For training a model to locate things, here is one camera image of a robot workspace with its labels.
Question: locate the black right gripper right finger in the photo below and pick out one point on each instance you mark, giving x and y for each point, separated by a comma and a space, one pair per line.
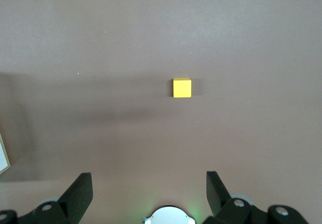
221, 209

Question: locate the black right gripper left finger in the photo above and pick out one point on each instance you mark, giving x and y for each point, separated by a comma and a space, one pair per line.
73, 204

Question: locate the yellow wooden cube block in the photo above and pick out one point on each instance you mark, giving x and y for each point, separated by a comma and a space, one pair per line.
182, 88

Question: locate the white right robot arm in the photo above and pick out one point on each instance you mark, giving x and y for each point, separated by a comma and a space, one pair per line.
168, 216

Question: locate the brown table cloth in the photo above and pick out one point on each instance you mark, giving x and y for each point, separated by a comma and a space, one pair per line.
161, 32

